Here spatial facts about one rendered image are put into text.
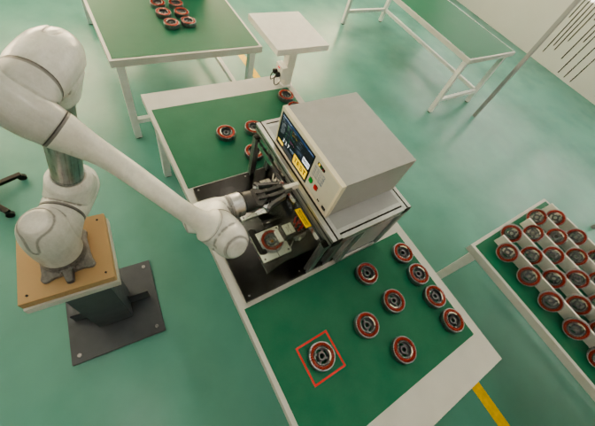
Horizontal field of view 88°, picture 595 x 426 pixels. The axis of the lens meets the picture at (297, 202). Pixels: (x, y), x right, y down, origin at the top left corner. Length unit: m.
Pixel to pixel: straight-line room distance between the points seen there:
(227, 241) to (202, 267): 1.41
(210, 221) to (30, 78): 0.50
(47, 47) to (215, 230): 0.58
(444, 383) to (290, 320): 0.72
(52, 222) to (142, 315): 1.04
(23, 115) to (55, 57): 0.17
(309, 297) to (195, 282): 0.99
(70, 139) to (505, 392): 2.84
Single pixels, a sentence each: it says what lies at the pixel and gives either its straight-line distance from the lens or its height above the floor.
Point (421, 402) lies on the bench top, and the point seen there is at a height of 0.75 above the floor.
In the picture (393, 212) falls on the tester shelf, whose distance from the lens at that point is 1.39.
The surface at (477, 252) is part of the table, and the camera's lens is 2.10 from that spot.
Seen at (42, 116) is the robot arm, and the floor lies 1.55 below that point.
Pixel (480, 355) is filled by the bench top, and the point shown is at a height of 0.75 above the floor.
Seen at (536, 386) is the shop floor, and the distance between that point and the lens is 3.10.
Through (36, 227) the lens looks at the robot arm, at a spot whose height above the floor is 1.06.
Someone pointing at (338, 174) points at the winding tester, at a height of 1.32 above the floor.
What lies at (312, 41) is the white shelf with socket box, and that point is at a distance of 2.02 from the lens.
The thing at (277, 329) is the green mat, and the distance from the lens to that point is 1.42.
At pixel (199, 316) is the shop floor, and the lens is 2.18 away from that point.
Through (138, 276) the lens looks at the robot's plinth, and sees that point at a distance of 2.29.
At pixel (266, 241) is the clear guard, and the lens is 1.20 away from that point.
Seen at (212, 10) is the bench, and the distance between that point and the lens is 3.12.
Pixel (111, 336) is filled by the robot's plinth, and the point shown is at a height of 0.02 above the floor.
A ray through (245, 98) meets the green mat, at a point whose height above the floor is 0.75.
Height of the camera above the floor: 2.12
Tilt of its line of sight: 54 degrees down
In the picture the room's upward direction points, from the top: 23 degrees clockwise
